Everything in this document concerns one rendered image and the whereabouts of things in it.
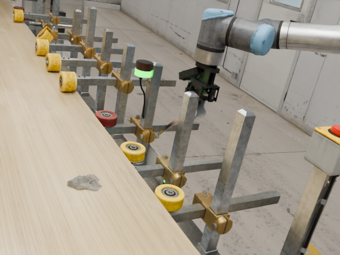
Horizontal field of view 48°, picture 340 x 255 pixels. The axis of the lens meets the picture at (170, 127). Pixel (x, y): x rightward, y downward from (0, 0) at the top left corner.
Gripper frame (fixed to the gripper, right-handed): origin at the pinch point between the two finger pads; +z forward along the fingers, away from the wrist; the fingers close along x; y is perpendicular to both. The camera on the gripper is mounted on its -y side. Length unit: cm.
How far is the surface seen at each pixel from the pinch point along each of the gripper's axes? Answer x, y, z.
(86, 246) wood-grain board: -49, 43, 8
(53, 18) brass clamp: -10, -162, 2
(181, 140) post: -9.1, 10.9, 3.0
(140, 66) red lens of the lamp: -15.1, -13.9, -13.0
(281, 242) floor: 103, -21, 98
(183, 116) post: -9.8, 10.1, -5.2
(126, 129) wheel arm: -14.5, -18.4, 13.0
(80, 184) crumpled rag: -45, 23, 7
